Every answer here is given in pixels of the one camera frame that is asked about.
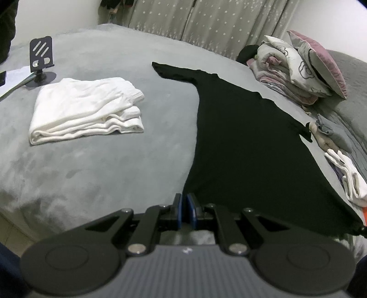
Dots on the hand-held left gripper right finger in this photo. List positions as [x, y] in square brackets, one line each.
[191, 212]

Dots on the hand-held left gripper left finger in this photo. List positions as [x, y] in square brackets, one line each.
[179, 212]

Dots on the black t-shirt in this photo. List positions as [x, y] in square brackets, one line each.
[243, 143]

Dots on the folded white trousers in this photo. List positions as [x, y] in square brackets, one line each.
[80, 109]

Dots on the folded cream garment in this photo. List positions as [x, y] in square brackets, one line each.
[319, 137]

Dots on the folded grey pink quilt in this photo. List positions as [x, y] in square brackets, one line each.
[275, 74]

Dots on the folded grey sweater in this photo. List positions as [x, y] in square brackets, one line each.
[335, 131]

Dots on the black cloth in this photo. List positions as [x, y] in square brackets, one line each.
[246, 54]

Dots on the folded white garment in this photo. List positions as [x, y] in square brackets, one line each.
[355, 180]

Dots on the orange box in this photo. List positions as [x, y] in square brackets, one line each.
[364, 215]

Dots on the white flower-print pillow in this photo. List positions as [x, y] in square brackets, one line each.
[301, 68]

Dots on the person's dark blue clothing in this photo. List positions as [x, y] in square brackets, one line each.
[7, 272]

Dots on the grey star-patterned curtain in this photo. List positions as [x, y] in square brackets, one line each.
[235, 25]
[160, 17]

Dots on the pink grey pillow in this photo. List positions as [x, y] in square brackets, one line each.
[324, 57]

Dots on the grey quilted bedspread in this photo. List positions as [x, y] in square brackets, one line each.
[352, 86]

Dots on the black phone stand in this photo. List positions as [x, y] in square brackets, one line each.
[41, 51]

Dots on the white paper sheet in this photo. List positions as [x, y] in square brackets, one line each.
[14, 78]

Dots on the hanging black garment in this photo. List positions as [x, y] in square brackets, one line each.
[114, 4]

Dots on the black phone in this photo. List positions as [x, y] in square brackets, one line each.
[2, 78]

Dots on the dark cloth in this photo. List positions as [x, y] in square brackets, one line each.
[7, 28]

